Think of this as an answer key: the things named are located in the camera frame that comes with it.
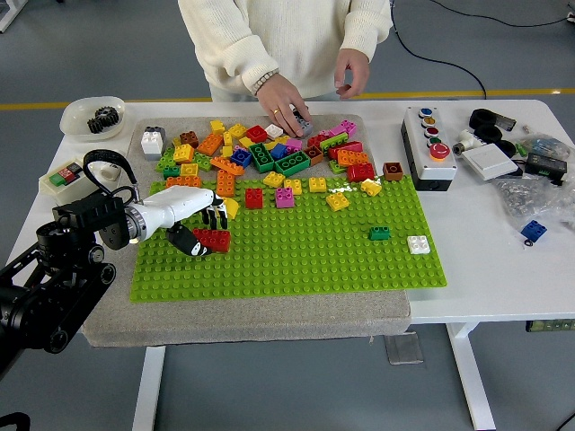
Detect person's left hand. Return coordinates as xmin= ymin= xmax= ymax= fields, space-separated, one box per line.
xmin=334 ymin=47 xmax=372 ymax=100

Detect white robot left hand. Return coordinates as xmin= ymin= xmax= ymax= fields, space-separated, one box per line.
xmin=144 ymin=186 xmax=231 ymax=258

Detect person's right hand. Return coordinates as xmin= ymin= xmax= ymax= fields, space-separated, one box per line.
xmin=256 ymin=71 xmax=311 ymax=138

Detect light grey studded brick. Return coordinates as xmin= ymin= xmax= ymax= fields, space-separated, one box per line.
xmin=289 ymin=106 xmax=314 ymax=139

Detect red two-by-four brick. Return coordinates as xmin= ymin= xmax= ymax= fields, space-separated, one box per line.
xmin=191 ymin=227 xmax=232 ymax=254

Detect orange two-by-four brick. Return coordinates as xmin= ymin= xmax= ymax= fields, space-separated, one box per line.
xmin=336 ymin=149 xmax=370 ymax=168
xmin=164 ymin=175 xmax=203 ymax=189
xmin=196 ymin=133 xmax=225 ymax=155
xmin=216 ymin=169 xmax=237 ymax=198

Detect orange long curved brick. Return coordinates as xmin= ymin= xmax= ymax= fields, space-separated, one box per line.
xmin=209 ymin=155 xmax=246 ymax=176

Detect brown hollow brick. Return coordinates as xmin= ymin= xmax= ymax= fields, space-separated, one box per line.
xmin=302 ymin=144 xmax=325 ymax=167

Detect lime green long brick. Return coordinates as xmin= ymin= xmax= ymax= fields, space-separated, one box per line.
xmin=319 ymin=133 xmax=350 ymax=156

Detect white and grey brick stack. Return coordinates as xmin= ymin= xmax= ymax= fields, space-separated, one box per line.
xmin=140 ymin=126 xmax=166 ymax=162

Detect green hollow brick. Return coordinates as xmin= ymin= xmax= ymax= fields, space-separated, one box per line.
xmin=273 ymin=150 xmax=311 ymax=177
xmin=250 ymin=142 xmax=276 ymax=173

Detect long red sloped brick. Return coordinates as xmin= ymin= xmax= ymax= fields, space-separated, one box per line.
xmin=327 ymin=140 xmax=364 ymax=161

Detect glossy red brick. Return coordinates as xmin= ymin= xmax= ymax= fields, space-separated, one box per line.
xmin=346 ymin=162 xmax=376 ymax=183

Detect green studded baseplate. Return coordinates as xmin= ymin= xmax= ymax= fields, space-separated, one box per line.
xmin=128 ymin=173 xmax=450 ymax=303

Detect person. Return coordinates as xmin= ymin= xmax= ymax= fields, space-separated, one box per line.
xmin=178 ymin=0 xmax=394 ymax=138

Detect white printed tube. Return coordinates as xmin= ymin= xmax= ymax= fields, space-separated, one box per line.
xmin=92 ymin=152 xmax=126 ymax=181

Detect black metal gears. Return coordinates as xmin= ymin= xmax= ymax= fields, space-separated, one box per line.
xmin=86 ymin=105 xmax=120 ymax=136

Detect white pushbutton control box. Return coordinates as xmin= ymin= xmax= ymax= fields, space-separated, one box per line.
xmin=400 ymin=105 xmax=459 ymax=192

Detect white cylinder metal tip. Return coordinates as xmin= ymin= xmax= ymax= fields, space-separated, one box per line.
xmin=451 ymin=129 xmax=487 ymax=157

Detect grey-brown fabric mat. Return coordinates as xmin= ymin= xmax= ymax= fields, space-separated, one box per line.
xmin=81 ymin=114 xmax=413 ymax=348

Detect white plastic bowl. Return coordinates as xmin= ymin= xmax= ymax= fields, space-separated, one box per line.
xmin=59 ymin=95 xmax=128 ymax=144

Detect small clear-lidded black box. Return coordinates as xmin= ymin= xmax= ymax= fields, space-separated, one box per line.
xmin=493 ymin=112 xmax=518 ymax=132

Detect white table leg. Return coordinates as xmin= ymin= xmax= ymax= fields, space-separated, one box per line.
xmin=446 ymin=321 xmax=498 ymax=431
xmin=131 ymin=345 xmax=167 ymax=431

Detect clear bag blue parts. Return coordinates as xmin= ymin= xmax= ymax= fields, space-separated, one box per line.
xmin=516 ymin=134 xmax=575 ymax=160

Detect clear bag of screws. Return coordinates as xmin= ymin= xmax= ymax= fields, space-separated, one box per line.
xmin=491 ymin=176 xmax=575 ymax=226

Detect black power adapter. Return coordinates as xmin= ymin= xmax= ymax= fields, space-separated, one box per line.
xmin=524 ymin=152 xmax=570 ymax=187

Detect grey metal floor plate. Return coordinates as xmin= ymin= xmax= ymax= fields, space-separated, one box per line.
xmin=384 ymin=332 xmax=426 ymax=365

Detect beaded bracelet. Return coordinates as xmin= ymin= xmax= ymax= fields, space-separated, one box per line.
xmin=252 ymin=67 xmax=280 ymax=96

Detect white red-green switch box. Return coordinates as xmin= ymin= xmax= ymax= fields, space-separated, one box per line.
xmin=38 ymin=159 xmax=103 ymax=208

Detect black floor cable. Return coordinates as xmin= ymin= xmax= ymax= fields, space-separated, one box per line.
xmin=430 ymin=0 xmax=575 ymax=29
xmin=390 ymin=0 xmax=488 ymax=101

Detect white flat wall switch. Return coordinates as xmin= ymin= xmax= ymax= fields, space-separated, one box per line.
xmin=461 ymin=145 xmax=520 ymax=182

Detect white furniture frame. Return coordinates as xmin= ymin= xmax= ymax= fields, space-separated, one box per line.
xmin=0 ymin=0 xmax=30 ymax=34

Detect black cable loop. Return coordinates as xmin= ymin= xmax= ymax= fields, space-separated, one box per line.
xmin=0 ymin=411 xmax=31 ymax=431

